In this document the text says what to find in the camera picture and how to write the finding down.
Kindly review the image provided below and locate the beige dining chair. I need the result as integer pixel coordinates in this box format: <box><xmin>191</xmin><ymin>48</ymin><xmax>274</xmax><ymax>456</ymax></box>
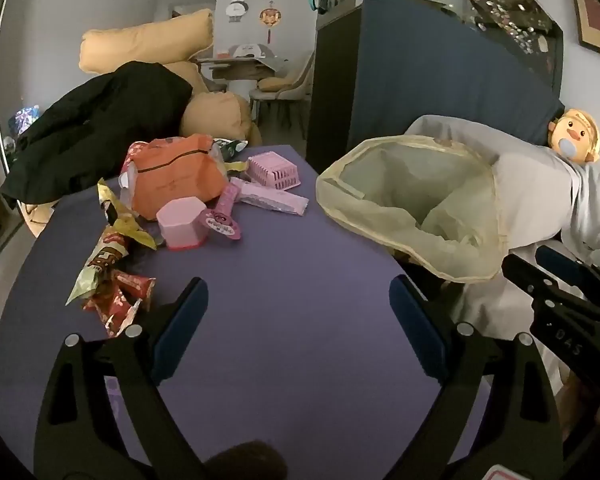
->
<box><xmin>250</xmin><ymin>52</ymin><xmax>313</xmax><ymax>126</ymax></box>

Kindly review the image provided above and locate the orange paper bag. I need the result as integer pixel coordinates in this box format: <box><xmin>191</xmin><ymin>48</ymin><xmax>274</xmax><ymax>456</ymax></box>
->
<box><xmin>130</xmin><ymin>133</ymin><xmax>227</xmax><ymax>221</ymax></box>

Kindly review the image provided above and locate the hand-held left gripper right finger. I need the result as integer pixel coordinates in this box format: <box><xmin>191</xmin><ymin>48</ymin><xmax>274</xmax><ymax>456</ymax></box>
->
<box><xmin>388</xmin><ymin>275</ymin><xmax>565</xmax><ymax>480</ymax></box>

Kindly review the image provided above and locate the plush doll with mask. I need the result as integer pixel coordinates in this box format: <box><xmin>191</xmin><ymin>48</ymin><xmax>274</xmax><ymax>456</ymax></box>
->
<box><xmin>550</xmin><ymin>107</ymin><xmax>600</xmax><ymax>163</ymax></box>

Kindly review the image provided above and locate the white pillow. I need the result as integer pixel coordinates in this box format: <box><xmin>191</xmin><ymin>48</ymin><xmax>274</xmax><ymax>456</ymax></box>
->
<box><xmin>405</xmin><ymin>114</ymin><xmax>581</xmax><ymax>341</ymax></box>

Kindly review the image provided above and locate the pink white snack packet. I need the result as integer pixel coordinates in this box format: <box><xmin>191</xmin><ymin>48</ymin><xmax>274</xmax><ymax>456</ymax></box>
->
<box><xmin>119</xmin><ymin>141</ymin><xmax>148</xmax><ymax>196</ymax></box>

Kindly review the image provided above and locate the long yellow cushion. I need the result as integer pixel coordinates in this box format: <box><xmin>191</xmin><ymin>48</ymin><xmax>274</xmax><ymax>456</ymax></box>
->
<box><xmin>78</xmin><ymin>8</ymin><xmax>216</xmax><ymax>75</ymax></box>

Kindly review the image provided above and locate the black jacket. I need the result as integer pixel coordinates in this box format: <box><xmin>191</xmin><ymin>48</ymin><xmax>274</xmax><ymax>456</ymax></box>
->
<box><xmin>0</xmin><ymin>61</ymin><xmax>195</xmax><ymax>209</ymax></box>

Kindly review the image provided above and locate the bin with yellowish bag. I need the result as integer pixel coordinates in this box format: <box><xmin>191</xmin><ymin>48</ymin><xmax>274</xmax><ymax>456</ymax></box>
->
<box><xmin>315</xmin><ymin>135</ymin><xmax>511</xmax><ymax>306</ymax></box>

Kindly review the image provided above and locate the dark blue cabinet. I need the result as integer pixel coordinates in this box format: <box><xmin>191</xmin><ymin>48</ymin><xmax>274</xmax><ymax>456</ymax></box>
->
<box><xmin>306</xmin><ymin>0</ymin><xmax>566</xmax><ymax>166</ymax></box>

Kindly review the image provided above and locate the red snack wrapper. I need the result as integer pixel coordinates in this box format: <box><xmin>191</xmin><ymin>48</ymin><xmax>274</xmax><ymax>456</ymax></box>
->
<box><xmin>82</xmin><ymin>287</ymin><xmax>143</xmax><ymax>339</ymax></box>
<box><xmin>111</xmin><ymin>269</ymin><xmax>157</xmax><ymax>307</ymax></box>

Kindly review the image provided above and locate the pink hexagonal box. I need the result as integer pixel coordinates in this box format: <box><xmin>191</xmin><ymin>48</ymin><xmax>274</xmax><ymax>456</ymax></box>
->
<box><xmin>156</xmin><ymin>197</ymin><xmax>206</xmax><ymax>252</ymax></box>

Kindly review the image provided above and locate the long pink box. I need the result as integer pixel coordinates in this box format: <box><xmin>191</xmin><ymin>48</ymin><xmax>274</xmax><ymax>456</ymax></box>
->
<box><xmin>228</xmin><ymin>176</ymin><xmax>310</xmax><ymax>217</ymax></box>

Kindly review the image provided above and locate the red hanging ornament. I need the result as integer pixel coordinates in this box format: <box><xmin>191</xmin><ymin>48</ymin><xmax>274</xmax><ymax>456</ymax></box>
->
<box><xmin>259</xmin><ymin>0</ymin><xmax>281</xmax><ymax>46</ymax></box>

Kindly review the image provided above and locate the pink plastic basket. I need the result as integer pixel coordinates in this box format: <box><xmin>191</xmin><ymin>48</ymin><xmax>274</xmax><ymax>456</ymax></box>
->
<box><xmin>246</xmin><ymin>151</ymin><xmax>302</xmax><ymax>191</ymax></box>

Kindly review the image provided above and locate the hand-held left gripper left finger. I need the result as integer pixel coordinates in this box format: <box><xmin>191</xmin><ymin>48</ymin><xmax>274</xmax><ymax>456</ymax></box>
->
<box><xmin>34</xmin><ymin>276</ymin><xmax>209</xmax><ymax>480</ymax></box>

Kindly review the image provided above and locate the shiny colourful bag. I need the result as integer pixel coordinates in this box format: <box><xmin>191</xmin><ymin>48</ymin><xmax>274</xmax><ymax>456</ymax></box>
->
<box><xmin>7</xmin><ymin>105</ymin><xmax>41</xmax><ymax>136</ymax></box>

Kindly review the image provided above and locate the dining table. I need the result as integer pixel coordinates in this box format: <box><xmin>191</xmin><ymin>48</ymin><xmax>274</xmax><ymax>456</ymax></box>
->
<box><xmin>197</xmin><ymin>54</ymin><xmax>291</xmax><ymax>96</ymax></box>

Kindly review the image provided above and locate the green snack packet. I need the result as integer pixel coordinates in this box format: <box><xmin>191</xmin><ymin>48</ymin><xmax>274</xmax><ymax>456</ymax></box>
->
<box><xmin>212</xmin><ymin>137</ymin><xmax>249</xmax><ymax>161</ymax></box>

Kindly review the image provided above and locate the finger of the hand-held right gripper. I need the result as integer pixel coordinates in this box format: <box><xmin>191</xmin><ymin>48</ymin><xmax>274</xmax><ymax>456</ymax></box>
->
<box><xmin>535</xmin><ymin>245</ymin><xmax>600</xmax><ymax>307</ymax></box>
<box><xmin>502</xmin><ymin>254</ymin><xmax>556</xmax><ymax>305</ymax></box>

